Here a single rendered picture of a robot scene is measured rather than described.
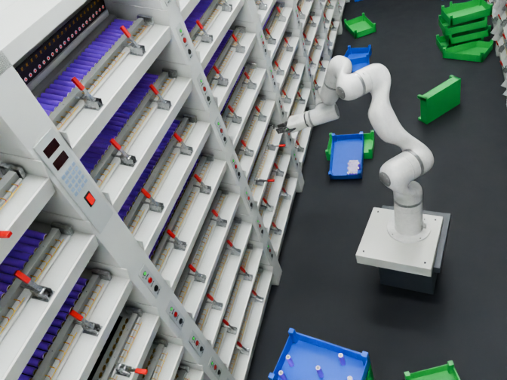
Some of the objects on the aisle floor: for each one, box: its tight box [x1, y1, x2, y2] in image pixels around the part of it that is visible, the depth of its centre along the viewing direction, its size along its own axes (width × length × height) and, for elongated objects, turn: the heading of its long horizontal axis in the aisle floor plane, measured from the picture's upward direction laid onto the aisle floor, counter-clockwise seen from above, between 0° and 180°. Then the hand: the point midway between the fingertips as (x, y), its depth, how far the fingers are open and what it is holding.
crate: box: [328, 131, 364, 179], centre depth 287 cm, size 30×20×8 cm
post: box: [287, 0, 316, 106], centre depth 282 cm, size 20×9×174 cm, turn 91°
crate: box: [325, 130, 375, 161], centre depth 300 cm, size 30×20×8 cm
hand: (281, 128), depth 236 cm, fingers open, 3 cm apart
